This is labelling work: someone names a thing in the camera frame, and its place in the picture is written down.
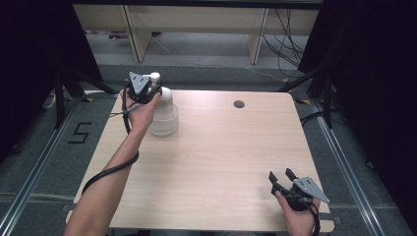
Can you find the yellow floor tape piece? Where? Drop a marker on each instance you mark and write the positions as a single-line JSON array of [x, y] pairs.
[[87, 99], [303, 101]]

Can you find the black metal stand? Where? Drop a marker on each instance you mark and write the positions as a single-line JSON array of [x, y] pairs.
[[64, 95], [323, 95]]

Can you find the person's right hand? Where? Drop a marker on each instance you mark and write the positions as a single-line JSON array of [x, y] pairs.
[[298, 219]]

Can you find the person's left hand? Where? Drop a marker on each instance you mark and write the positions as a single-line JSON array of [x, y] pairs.
[[141, 116]]

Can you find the metal floor rail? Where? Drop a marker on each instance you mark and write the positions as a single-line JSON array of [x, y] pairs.
[[350, 177], [29, 187]]

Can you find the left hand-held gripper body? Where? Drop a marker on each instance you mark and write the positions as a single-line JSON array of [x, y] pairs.
[[138, 88]]

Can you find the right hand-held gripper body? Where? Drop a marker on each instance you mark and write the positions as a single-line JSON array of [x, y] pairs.
[[305, 193]]

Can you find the dark curtain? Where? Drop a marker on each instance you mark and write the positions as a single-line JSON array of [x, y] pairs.
[[36, 65], [377, 82]]

